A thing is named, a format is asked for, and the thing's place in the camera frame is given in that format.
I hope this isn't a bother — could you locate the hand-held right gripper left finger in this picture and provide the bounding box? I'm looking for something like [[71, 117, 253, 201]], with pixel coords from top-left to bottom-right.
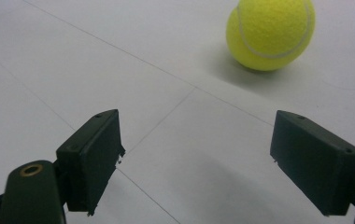
[[55, 108, 126, 217]]

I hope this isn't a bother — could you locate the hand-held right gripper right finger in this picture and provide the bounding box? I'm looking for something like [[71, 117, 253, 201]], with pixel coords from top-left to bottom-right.
[[269, 109, 355, 217]]

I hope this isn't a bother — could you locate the yellow tennis ball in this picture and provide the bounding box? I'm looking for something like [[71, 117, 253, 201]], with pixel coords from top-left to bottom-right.
[[225, 0, 317, 73]]

